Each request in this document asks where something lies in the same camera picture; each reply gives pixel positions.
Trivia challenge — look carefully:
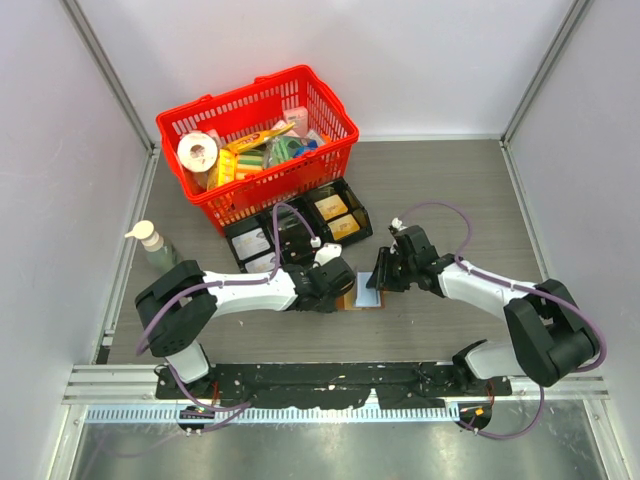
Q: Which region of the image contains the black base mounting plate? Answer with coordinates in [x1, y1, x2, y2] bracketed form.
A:
[186, 362, 512, 410]

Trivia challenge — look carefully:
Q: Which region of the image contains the green package in basket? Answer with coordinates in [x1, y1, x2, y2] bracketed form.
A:
[263, 136, 304, 169]

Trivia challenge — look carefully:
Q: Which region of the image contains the black card organizer tray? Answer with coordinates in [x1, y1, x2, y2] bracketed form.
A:
[223, 177, 373, 273]

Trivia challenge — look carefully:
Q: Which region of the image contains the white card slot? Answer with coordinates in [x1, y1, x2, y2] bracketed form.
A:
[244, 252, 277, 275]
[231, 227, 270, 260]

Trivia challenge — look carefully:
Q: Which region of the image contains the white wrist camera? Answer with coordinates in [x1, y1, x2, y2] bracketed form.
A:
[389, 217, 406, 238]
[310, 237, 342, 267]

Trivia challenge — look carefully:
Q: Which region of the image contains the gold card slot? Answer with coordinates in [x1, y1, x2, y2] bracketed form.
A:
[327, 214, 361, 241]
[314, 194, 348, 221]

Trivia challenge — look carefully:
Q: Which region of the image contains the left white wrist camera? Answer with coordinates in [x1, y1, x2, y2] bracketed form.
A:
[310, 237, 342, 267]

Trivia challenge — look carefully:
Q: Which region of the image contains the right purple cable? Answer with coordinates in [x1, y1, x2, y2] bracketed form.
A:
[394, 201, 607, 440]

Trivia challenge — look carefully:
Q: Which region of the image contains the white slotted cable duct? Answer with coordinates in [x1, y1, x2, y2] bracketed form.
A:
[85, 403, 459, 424]

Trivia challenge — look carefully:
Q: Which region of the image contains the gold card lower slot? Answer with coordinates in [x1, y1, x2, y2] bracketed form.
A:
[327, 214, 361, 241]

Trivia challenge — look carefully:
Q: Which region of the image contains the green soap pump bottle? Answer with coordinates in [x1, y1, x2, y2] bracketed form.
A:
[124, 220, 183, 275]

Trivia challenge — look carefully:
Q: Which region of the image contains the red plastic shopping basket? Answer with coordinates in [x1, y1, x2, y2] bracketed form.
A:
[156, 65, 359, 232]

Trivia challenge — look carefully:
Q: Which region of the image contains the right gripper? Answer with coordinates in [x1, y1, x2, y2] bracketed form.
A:
[366, 246, 417, 292]

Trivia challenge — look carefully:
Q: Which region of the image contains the pink box in basket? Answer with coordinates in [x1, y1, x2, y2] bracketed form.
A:
[283, 106, 309, 137]

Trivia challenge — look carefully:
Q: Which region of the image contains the white card upper slot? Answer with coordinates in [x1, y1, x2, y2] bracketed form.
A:
[231, 227, 270, 260]

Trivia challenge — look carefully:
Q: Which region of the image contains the brown leather card holder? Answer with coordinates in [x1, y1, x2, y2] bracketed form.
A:
[336, 272, 384, 311]

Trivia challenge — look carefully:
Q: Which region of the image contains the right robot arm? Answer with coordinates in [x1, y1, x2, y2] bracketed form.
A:
[367, 221, 603, 395]

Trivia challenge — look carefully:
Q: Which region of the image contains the yellow snack package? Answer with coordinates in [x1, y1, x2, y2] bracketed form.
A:
[206, 120, 294, 190]

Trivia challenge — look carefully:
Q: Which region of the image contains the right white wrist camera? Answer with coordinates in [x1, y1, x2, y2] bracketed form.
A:
[389, 217, 406, 238]

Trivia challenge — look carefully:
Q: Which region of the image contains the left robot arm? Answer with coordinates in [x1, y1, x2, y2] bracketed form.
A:
[134, 256, 356, 398]

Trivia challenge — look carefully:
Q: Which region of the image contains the white card lower slot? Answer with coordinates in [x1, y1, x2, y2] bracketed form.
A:
[244, 252, 277, 275]

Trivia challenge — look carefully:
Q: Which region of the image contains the gold card upper slot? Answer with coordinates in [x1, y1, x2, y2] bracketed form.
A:
[314, 194, 348, 221]

